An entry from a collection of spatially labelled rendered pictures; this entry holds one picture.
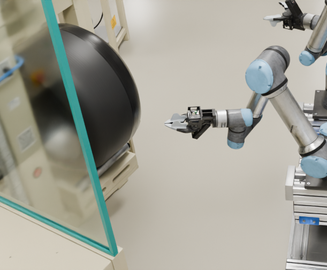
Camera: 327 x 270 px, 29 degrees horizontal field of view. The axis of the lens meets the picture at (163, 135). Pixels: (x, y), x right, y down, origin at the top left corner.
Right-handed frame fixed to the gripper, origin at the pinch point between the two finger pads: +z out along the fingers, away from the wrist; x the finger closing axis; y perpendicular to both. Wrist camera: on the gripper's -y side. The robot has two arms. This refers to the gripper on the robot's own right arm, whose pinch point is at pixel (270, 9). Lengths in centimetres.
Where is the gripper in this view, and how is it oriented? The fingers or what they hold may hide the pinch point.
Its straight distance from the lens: 328.5
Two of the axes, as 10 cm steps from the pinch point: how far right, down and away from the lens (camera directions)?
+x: 6.1, -6.4, 4.7
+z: -7.6, -3.1, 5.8
